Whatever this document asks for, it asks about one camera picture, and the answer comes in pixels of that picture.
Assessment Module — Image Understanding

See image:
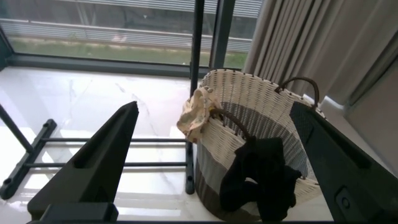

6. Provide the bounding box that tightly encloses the white laundry basket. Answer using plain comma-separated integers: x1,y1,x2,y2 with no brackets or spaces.
186,68,327,223

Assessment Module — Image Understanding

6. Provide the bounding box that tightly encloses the window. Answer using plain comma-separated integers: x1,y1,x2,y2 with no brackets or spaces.
0,0,264,78

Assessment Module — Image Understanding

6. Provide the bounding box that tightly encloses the beige curtain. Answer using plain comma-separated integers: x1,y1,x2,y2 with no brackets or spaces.
242,0,398,106

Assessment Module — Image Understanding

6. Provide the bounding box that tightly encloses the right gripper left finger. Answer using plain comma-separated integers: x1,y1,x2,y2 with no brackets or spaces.
27,101,140,222

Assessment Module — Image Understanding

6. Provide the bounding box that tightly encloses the cream printed garment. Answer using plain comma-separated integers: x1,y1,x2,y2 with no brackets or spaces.
176,86,223,144

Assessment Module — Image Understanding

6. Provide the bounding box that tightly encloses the black garment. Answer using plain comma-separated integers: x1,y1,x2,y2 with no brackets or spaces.
219,136,303,222

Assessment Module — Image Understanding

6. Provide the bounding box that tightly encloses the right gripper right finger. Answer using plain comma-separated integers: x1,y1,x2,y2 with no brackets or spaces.
289,101,398,223

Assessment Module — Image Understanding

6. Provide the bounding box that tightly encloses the black clothes rack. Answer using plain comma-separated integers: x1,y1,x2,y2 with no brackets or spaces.
0,0,206,200

